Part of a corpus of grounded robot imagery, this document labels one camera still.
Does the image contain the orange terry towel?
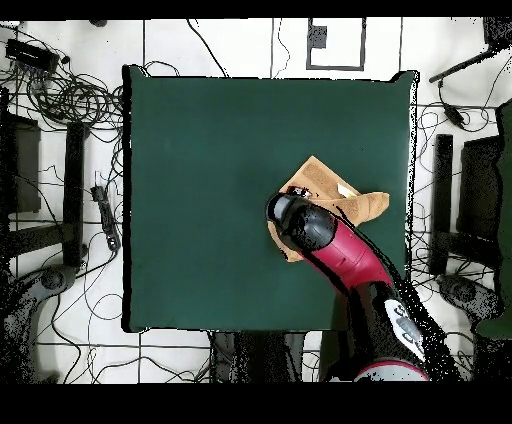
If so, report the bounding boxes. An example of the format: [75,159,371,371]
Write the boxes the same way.
[266,155,391,264]

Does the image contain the dark green tablecloth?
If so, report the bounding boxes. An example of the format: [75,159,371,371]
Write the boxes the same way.
[122,65,419,334]

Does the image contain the black stand bar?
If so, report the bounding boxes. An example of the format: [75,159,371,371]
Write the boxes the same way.
[433,133,454,237]
[62,121,91,269]

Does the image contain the black power adapter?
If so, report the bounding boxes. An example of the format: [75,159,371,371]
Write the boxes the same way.
[437,79,467,130]

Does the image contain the dark box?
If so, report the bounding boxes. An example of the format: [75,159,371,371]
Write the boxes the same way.
[457,135,503,241]
[0,113,42,215]

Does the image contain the grey stand base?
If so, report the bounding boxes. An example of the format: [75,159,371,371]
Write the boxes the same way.
[0,263,81,383]
[437,273,504,321]

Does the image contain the black power strip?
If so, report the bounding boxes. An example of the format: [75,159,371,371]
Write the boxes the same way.
[90,184,122,252]

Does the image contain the black tripod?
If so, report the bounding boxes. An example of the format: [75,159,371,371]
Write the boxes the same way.
[428,17,512,84]

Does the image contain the grey square frame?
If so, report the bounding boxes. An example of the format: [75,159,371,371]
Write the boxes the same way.
[306,17,367,72]

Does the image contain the long black cable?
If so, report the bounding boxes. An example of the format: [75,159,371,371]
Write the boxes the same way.
[185,18,229,78]

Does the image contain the tangled black cables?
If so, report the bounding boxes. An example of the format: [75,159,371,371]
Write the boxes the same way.
[0,23,125,135]

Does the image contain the black network switch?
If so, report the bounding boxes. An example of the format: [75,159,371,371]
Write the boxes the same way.
[4,38,61,74]

